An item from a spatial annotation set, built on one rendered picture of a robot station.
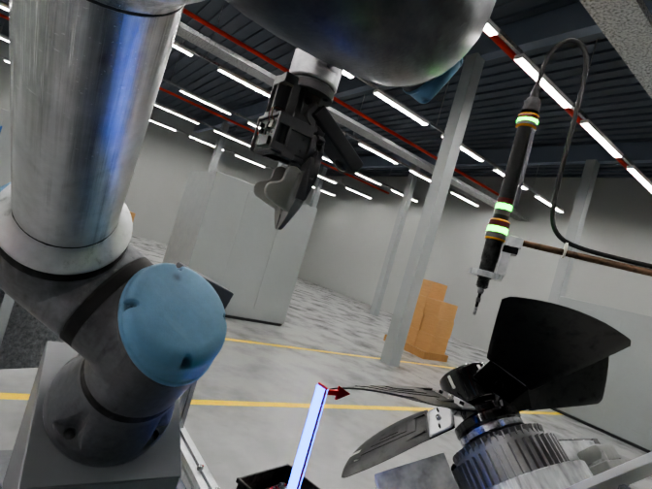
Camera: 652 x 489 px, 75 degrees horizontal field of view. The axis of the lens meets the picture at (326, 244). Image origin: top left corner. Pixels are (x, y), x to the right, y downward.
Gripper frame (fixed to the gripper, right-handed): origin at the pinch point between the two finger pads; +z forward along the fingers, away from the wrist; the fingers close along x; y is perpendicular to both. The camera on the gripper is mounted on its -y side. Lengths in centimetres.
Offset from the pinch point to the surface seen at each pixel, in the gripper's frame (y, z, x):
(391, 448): -50, 41, -11
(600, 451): -83, 28, 17
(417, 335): -685, 104, -558
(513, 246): -51, -10, 4
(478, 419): -53, 26, 6
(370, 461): -46, 46, -13
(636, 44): -422, -303, -157
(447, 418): -57, 31, -4
